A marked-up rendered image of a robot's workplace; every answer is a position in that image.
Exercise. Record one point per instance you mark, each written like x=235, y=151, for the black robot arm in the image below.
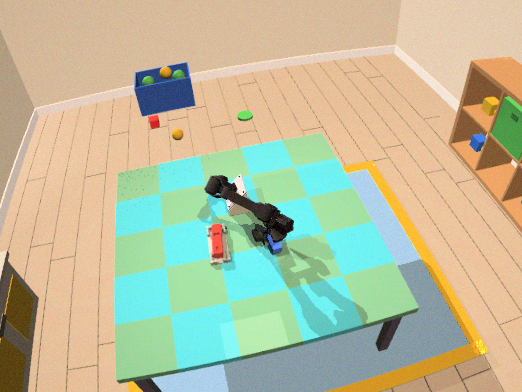
x=266, y=213

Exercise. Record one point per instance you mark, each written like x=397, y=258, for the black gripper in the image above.
x=258, y=234

